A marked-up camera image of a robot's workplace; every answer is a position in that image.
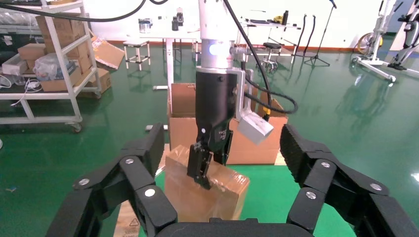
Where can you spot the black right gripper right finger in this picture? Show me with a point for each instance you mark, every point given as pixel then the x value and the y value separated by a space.
pixel 330 183

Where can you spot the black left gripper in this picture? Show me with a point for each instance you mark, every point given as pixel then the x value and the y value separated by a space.
pixel 214 101

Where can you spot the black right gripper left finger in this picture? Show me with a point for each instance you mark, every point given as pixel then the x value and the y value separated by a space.
pixel 131 183

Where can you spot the small taped cardboard box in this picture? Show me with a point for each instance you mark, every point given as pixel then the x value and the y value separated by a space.
pixel 196 199

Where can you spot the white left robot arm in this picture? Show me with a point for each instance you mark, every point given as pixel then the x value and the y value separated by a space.
pixel 214 23

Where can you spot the large open cardboard carton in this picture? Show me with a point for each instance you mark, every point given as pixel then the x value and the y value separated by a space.
pixel 252 150

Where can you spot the flat brown cardboard box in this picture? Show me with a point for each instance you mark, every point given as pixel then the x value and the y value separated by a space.
pixel 55 85

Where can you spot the opened cardboard box with flaps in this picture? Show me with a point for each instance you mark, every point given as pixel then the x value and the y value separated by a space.
pixel 109 54

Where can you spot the large brown cardboard box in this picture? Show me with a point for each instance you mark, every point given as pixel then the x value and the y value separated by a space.
pixel 67 31

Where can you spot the small brown cardboard box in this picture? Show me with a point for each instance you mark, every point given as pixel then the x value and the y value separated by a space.
pixel 31 51

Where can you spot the white carton box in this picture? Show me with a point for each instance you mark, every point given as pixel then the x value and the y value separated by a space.
pixel 13 67

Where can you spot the green table cloth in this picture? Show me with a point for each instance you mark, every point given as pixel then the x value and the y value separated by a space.
pixel 271 193

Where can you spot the small silver metal cylinder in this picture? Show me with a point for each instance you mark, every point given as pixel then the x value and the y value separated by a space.
pixel 154 128

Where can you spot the white single-leg desk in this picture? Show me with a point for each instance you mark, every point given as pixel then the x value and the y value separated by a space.
pixel 169 62

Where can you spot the black round swivel stool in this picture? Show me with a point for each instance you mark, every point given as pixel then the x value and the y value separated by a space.
pixel 271 45

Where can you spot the small white tube stool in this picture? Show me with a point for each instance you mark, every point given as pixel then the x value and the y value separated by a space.
pixel 137 44

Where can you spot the short black bottle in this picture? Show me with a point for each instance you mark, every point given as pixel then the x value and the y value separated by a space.
pixel 175 24

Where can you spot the black tripod stand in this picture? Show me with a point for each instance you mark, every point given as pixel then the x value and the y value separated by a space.
pixel 319 42

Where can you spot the clear plastic bag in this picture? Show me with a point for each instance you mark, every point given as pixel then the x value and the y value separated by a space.
pixel 49 67

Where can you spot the white wheeled shelf cart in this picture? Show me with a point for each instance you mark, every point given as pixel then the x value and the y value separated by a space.
pixel 62 55

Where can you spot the tall dark bottle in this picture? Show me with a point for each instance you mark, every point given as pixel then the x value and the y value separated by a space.
pixel 180 16

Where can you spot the black curved pole stand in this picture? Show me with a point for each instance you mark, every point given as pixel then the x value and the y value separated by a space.
pixel 299 36
pixel 311 36

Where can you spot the clear plastic container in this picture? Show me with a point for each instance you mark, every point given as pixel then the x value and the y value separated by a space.
pixel 145 26

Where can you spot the white robot support stand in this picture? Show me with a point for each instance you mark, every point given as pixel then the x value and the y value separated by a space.
pixel 376 39

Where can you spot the yellow hand tool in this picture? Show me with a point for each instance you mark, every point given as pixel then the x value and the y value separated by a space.
pixel 278 19

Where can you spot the black flask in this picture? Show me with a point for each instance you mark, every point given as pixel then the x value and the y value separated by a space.
pixel 285 18

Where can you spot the grey and white robot rig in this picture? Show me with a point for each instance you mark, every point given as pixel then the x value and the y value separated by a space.
pixel 406 36

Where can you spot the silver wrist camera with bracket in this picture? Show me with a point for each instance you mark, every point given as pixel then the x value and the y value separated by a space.
pixel 255 129

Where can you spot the white tube frame table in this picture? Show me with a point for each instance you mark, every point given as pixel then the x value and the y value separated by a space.
pixel 262 23

